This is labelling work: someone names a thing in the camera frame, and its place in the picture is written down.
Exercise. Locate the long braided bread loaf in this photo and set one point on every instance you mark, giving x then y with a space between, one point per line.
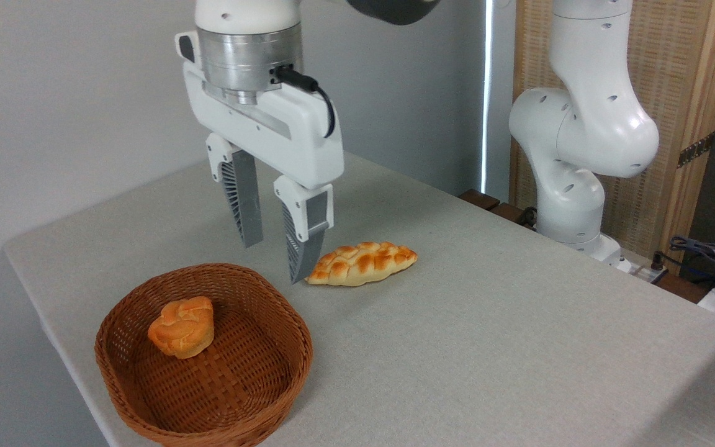
364 264

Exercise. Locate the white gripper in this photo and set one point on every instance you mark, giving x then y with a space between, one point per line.
289 133

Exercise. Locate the dark brown wooden board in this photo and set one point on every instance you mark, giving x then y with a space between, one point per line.
680 288
509 214
478 198

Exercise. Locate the round orange bread bun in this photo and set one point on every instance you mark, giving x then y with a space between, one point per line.
180 329

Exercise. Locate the grey tablecloth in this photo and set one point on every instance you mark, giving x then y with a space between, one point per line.
519 347

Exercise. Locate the white power strip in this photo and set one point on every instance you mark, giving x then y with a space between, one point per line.
643 272

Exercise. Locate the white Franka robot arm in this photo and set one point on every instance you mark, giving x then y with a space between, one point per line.
581 124

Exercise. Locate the brown wicker basket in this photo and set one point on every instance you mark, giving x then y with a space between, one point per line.
239 385

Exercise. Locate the black screen hinge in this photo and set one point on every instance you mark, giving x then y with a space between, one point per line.
696 149

